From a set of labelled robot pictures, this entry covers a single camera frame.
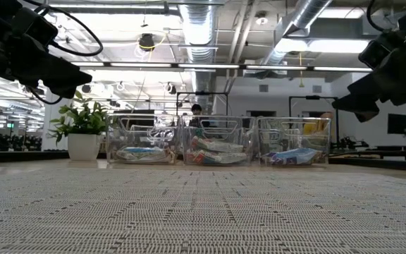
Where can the silver slanted ceiling duct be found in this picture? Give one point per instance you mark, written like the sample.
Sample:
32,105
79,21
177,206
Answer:
308,12

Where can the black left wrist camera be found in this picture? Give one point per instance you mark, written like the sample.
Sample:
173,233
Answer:
35,26

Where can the grey woven placemat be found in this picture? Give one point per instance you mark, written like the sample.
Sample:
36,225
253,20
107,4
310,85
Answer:
153,211

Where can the person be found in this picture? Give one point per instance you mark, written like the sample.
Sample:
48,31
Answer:
196,109
321,125

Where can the green leafy plant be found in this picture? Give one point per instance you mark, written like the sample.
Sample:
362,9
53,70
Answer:
83,120

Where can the silver spiral ceiling duct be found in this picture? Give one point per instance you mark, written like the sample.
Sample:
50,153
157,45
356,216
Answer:
197,28

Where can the black metal frame stand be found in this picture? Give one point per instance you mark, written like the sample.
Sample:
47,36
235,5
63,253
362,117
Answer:
312,97
210,93

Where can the white plant pot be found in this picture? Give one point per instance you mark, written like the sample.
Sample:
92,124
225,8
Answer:
83,146

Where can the black table edge rail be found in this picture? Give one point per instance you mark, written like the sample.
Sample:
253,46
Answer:
30,157

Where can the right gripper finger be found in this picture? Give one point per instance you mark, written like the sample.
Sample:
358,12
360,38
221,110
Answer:
356,103
367,115

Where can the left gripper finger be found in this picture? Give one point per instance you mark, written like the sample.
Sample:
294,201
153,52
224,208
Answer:
62,72
65,93

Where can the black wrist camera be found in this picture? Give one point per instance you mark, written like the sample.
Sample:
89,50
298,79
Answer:
374,54
35,26

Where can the black monitor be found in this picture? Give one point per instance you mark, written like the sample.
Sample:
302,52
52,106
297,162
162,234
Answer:
398,123

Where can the black ceiling-mounted device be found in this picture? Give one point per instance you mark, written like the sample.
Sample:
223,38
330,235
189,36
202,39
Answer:
147,42

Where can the black desk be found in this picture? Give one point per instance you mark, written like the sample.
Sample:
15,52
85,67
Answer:
400,150

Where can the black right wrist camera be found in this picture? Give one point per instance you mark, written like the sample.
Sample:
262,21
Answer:
374,54

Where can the ceiling strip light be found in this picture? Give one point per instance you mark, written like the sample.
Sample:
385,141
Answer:
340,69
141,65
208,66
88,64
277,67

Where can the grey wall vent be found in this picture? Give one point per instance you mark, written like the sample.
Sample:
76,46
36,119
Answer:
316,89
263,88

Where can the clear plastic bin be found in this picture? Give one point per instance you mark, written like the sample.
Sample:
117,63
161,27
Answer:
224,127
118,135
277,135

